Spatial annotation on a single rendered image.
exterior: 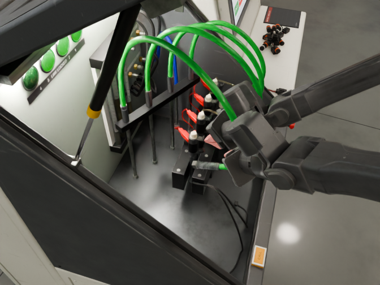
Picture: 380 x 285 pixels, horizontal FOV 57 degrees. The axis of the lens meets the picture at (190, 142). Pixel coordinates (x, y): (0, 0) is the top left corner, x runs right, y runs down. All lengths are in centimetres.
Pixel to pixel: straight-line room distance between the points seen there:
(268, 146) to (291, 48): 103
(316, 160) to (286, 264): 154
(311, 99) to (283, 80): 62
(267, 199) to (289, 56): 69
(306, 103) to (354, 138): 197
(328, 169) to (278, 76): 94
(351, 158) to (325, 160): 3
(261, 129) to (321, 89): 24
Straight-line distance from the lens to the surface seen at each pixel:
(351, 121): 285
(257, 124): 58
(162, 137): 134
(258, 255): 95
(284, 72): 144
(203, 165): 86
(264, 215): 102
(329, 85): 78
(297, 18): 180
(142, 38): 76
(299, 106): 78
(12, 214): 93
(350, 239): 222
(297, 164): 52
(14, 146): 66
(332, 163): 51
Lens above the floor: 181
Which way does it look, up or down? 48 degrees down
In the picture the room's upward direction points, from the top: 1 degrees clockwise
